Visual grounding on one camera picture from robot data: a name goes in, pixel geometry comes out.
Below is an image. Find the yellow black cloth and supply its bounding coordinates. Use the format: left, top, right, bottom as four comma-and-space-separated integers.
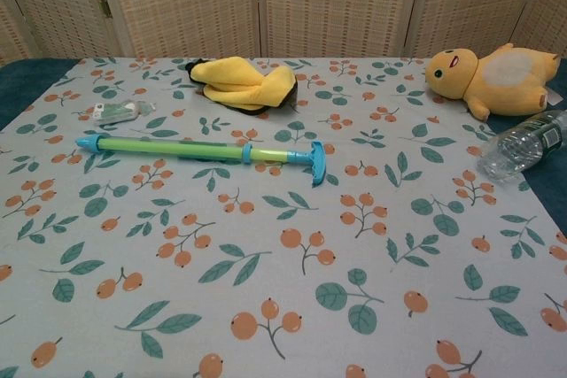
184, 56, 299, 116

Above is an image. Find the floral printed tablecloth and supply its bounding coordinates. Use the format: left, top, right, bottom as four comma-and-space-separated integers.
0, 56, 567, 378

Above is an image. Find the green blue water pump toy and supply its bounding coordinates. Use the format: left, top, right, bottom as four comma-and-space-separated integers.
74, 133, 327, 189

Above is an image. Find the woven folding screen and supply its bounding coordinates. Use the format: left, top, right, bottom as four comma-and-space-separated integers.
0, 0, 567, 68

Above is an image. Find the clear plastic water bottle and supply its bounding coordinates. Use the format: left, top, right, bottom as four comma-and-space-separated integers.
477, 108, 567, 181

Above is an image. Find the yellow plush toy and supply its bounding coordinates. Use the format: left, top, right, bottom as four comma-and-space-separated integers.
424, 42, 560, 122

